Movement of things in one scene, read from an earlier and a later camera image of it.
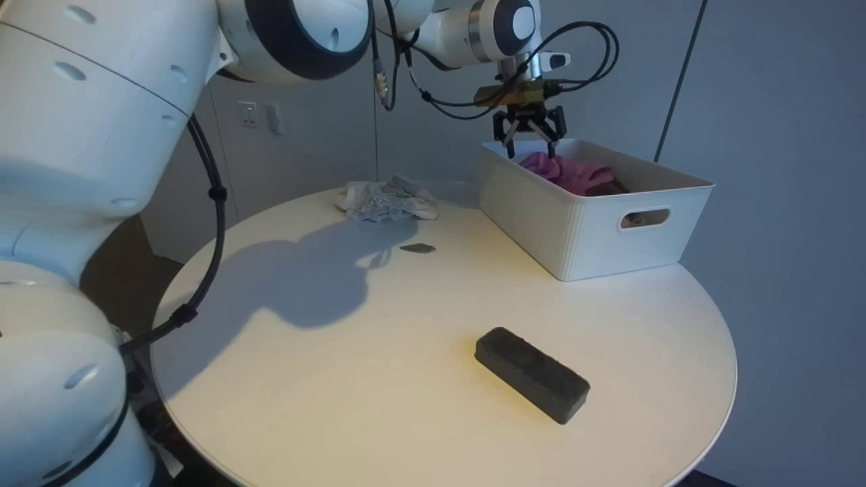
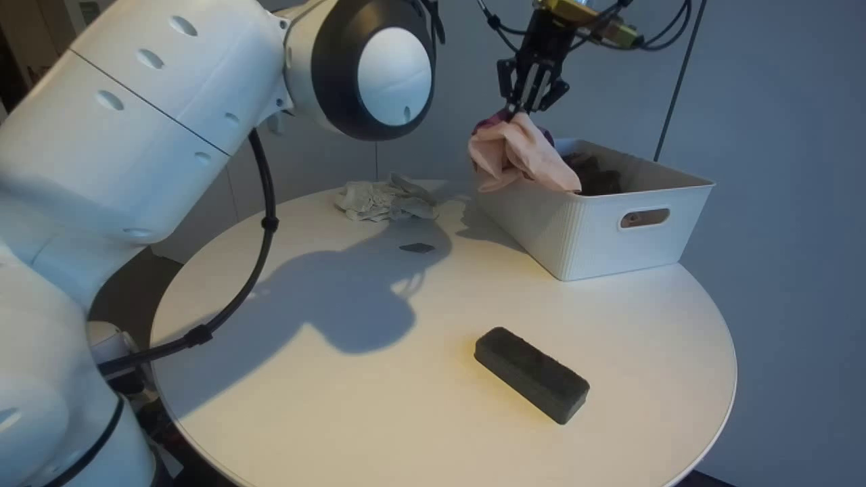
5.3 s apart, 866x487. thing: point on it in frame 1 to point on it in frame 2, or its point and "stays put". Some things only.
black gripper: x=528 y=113 to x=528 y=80
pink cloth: x=576 y=177 to x=511 y=153
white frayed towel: x=388 y=199 stays put
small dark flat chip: x=419 y=247 stays put
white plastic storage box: x=596 y=235 stays put
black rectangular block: x=532 y=373 stays put
